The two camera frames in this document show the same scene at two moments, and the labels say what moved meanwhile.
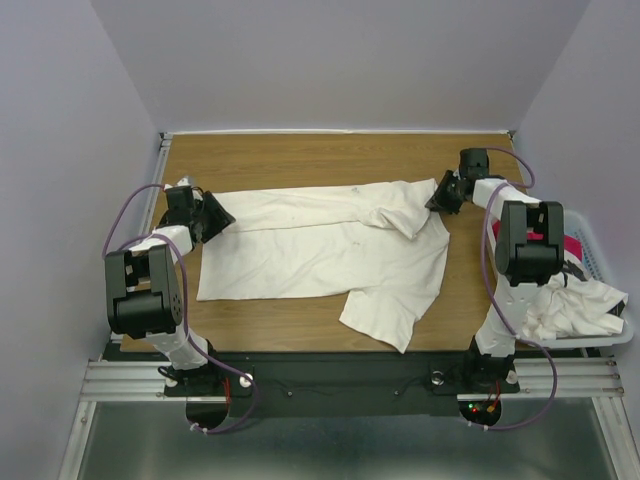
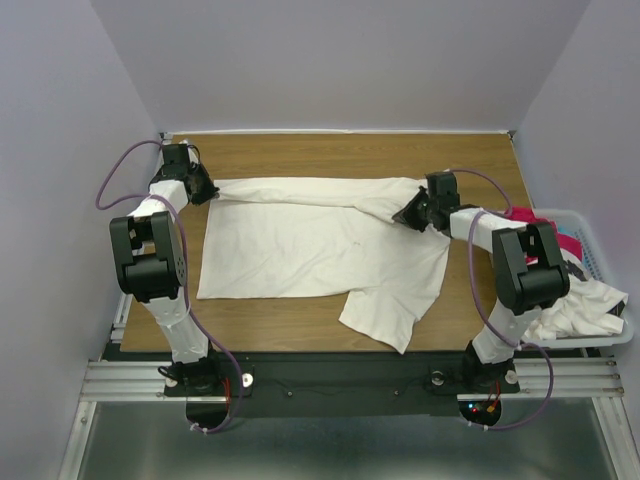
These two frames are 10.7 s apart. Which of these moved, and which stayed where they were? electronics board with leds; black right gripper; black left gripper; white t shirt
Moved: black left gripper; black right gripper
Stayed: white t shirt; electronics board with leds
